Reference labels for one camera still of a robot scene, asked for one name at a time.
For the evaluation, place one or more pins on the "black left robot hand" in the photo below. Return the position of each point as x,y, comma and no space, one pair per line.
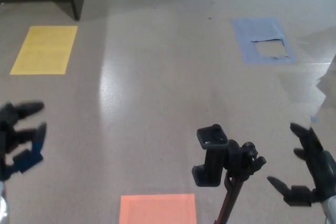
10,134

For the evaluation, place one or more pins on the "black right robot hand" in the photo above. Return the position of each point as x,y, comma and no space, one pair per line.
321,166

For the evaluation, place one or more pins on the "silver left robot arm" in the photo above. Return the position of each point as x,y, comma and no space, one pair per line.
2,203

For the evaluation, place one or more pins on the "small blue tape piece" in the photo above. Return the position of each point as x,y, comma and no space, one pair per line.
314,119

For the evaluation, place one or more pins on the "orange paper sheet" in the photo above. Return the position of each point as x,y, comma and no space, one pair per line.
157,209

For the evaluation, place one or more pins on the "yellow paper sheet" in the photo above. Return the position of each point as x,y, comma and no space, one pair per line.
44,51

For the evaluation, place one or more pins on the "torn blue paper sheet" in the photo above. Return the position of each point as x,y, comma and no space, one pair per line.
246,37

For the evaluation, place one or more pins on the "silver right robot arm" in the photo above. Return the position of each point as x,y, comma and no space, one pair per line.
330,208

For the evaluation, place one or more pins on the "black phone stand tripod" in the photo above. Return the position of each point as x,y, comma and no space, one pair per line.
214,161

